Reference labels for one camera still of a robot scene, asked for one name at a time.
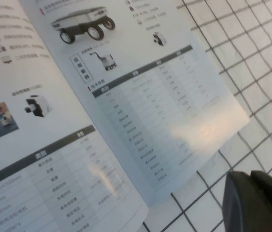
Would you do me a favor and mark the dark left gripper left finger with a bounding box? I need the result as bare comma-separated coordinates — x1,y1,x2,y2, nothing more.
222,170,272,232

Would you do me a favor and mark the white product catalogue book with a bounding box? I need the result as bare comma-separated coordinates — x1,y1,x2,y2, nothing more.
0,0,251,232

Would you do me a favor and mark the white black-grid table mat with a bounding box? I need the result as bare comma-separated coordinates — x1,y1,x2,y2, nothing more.
142,0,272,232

